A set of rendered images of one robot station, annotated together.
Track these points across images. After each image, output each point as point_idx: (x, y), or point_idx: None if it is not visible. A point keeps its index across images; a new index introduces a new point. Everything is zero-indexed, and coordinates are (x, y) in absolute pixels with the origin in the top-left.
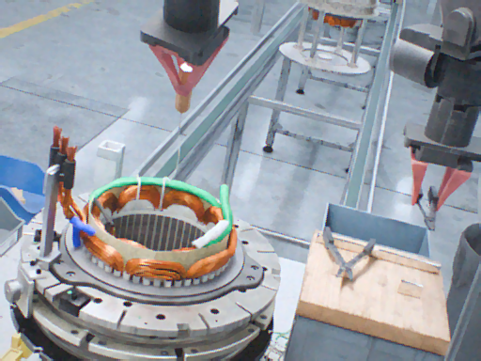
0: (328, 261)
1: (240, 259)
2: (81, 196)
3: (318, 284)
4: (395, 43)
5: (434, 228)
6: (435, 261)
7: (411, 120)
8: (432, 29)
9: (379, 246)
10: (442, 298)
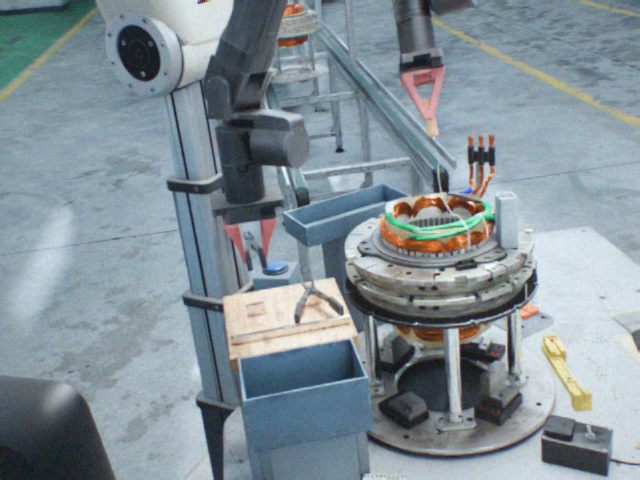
0: (329, 311)
1: (379, 246)
2: (530, 244)
3: (326, 291)
4: (306, 131)
5: (245, 231)
6: (234, 356)
7: None
8: (274, 113)
9: (292, 346)
10: (228, 323)
